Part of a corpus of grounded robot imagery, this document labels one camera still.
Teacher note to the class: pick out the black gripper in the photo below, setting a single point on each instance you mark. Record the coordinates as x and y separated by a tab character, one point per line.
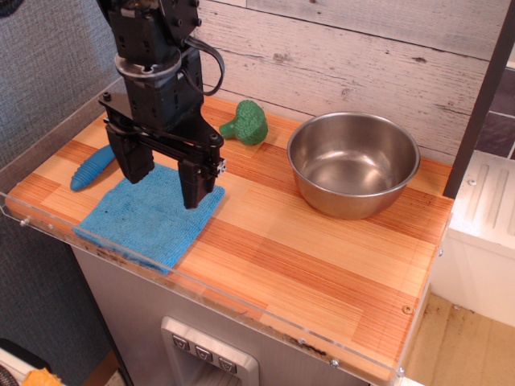
166	119

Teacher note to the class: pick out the stainless steel bowl pan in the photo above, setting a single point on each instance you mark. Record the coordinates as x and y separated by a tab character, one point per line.
352	165

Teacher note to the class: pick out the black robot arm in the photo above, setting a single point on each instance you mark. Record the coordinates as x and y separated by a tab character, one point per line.
155	43

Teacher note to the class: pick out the blue cloth napkin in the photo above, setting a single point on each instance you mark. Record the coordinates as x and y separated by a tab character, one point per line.
147	221

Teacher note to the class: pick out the clear acrylic table guard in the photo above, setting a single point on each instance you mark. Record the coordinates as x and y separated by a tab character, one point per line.
345	292

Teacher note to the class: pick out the green toy broccoli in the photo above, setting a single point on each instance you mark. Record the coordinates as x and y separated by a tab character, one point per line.
249	126

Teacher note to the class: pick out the grey cabinet with dispenser panel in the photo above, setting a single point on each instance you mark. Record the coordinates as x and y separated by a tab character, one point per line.
164	338

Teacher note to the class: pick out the orange object at corner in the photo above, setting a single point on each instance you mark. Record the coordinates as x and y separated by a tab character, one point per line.
41	377

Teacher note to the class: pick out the blue handled toy fork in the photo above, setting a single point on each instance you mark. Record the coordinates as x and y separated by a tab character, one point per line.
91	168

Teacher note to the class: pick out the dark right shelf post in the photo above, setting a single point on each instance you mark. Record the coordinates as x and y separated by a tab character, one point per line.
491	81

